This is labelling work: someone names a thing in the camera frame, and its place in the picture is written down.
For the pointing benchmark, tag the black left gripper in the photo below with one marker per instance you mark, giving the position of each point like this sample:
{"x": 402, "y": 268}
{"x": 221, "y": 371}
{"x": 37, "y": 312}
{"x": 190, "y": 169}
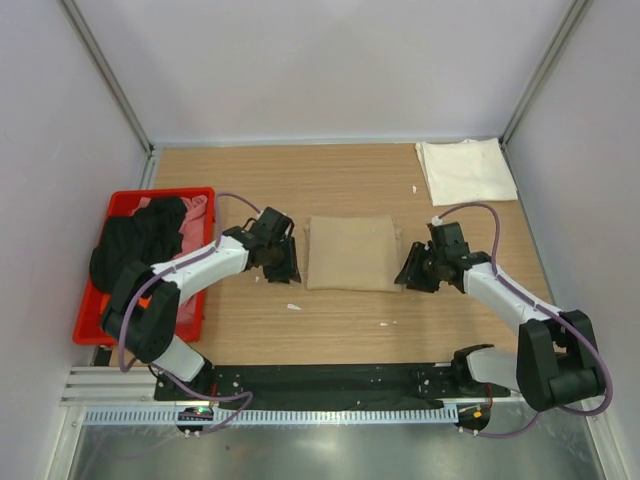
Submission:
{"x": 289, "y": 271}

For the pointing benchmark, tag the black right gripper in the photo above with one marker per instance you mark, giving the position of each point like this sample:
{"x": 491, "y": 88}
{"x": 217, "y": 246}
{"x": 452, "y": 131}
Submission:
{"x": 411, "y": 273}

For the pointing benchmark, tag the beige t shirt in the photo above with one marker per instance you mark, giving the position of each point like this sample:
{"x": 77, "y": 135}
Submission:
{"x": 353, "y": 253}

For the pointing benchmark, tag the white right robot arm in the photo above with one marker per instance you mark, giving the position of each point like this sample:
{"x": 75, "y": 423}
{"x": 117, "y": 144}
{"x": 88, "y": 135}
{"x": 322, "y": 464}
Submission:
{"x": 557, "y": 362}

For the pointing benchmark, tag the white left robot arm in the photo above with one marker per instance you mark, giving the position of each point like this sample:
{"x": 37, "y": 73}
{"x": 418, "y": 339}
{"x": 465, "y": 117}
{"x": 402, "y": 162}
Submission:
{"x": 141, "y": 314}

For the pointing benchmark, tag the pink t shirt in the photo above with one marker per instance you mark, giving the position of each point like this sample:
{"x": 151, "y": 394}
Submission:
{"x": 186, "y": 218}

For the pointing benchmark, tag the folded white t shirt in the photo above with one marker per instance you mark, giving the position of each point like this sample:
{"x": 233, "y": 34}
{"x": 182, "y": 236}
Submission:
{"x": 467, "y": 171}

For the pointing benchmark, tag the black t shirt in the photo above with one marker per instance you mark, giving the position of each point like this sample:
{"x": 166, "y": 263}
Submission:
{"x": 150, "y": 235}

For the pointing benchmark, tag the orange t shirt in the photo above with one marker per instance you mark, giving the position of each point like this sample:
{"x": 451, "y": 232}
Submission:
{"x": 142, "y": 302}

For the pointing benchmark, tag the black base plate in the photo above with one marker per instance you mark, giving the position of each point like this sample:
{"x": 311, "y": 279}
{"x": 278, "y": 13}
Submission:
{"x": 355, "y": 387}

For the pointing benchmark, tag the aluminium rail profile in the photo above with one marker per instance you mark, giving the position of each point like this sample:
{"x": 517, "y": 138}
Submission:
{"x": 96, "y": 386}

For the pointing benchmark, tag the slotted cable duct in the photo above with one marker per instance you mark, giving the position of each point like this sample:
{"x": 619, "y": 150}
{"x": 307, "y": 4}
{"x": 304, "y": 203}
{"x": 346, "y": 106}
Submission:
{"x": 200, "y": 416}

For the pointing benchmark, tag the right aluminium frame post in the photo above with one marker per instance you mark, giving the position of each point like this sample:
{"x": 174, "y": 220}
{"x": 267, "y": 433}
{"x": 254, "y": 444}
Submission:
{"x": 560, "y": 39}

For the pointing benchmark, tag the aluminium frame post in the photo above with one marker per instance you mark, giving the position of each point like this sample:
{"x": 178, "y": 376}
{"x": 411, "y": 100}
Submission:
{"x": 560, "y": 39}
{"x": 83, "y": 31}

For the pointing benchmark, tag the left aluminium frame post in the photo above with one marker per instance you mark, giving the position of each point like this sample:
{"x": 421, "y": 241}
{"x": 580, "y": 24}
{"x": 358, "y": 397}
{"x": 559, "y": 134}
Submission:
{"x": 83, "y": 31}

